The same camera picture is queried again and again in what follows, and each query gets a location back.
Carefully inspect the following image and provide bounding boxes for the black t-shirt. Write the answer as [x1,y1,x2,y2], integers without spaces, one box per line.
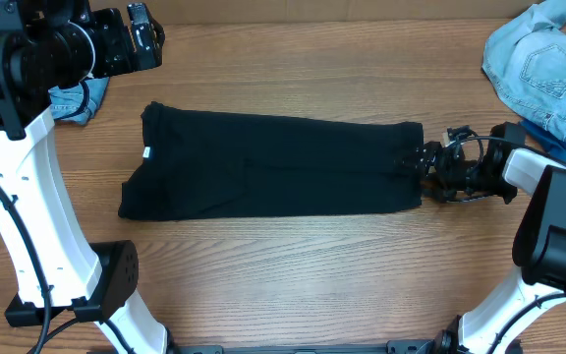
[118,102,424,221]

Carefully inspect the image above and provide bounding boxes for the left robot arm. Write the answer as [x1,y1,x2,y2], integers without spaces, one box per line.
[0,0,175,353]

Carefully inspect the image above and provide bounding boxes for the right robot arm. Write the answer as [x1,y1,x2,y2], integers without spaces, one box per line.
[415,122,566,354]

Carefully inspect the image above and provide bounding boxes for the folded blue jeans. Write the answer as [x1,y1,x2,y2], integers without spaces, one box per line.
[49,78,109,126]

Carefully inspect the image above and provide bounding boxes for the royal blue garment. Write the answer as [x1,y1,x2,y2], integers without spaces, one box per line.
[520,120,566,163]

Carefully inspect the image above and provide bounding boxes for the light blue denim jeans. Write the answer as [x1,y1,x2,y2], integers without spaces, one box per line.
[482,0,566,143]

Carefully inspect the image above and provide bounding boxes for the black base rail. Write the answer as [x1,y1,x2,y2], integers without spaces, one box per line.
[168,339,458,354]

